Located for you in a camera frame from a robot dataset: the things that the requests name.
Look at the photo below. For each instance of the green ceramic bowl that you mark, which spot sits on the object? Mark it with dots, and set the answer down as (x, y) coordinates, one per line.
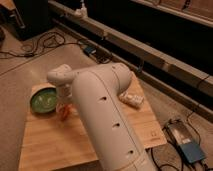
(44, 100)

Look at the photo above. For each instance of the long metal rail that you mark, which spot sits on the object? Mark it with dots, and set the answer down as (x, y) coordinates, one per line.
(165, 62)

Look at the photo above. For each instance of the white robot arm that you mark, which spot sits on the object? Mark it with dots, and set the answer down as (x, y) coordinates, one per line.
(94, 92)

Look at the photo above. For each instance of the small blue floor device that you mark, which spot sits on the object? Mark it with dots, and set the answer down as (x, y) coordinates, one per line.
(89, 50)

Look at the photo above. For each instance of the white crumpled object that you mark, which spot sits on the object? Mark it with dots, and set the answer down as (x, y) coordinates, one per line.
(131, 99)

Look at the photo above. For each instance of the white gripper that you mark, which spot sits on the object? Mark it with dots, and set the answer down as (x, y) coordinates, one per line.
(64, 93)

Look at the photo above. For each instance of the blue power box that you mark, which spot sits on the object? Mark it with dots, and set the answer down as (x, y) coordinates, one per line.
(191, 152)

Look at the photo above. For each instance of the white bottle on ledge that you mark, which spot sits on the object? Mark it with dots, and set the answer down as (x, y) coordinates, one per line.
(82, 12)

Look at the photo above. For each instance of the wooden board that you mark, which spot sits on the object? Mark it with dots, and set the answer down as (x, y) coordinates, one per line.
(50, 143)

